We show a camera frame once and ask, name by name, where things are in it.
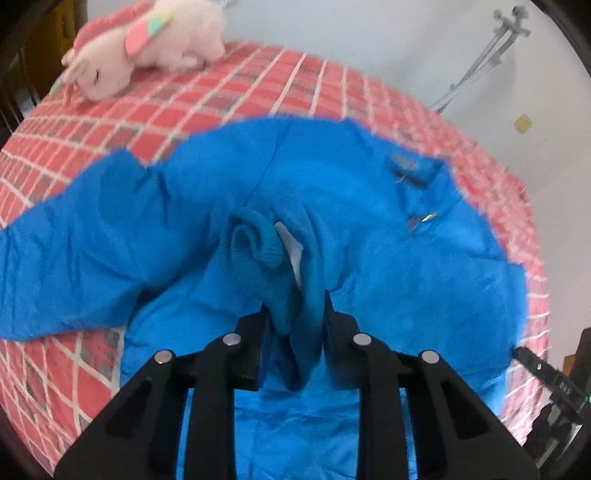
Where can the metal pole stand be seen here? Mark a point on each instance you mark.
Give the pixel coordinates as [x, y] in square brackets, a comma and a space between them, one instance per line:
[510, 29]

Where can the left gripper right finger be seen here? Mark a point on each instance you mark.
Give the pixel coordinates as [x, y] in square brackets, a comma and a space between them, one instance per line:
[417, 405]

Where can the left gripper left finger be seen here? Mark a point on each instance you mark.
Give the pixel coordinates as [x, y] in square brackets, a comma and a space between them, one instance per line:
[176, 417]

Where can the wooden wardrobe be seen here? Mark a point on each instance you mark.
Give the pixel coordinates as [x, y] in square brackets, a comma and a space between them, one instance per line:
[34, 36]

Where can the yellow wall socket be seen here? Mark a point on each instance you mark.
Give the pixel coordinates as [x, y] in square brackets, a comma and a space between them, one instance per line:
[523, 124]

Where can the blue puffer jacket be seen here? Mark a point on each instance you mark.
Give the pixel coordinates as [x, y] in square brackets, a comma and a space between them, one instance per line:
[283, 213]

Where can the pink plush unicorn toy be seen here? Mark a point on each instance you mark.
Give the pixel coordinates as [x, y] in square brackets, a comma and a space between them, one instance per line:
[172, 36]

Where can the red plaid bed sheet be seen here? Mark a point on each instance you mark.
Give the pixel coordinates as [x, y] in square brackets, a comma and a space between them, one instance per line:
[51, 387]

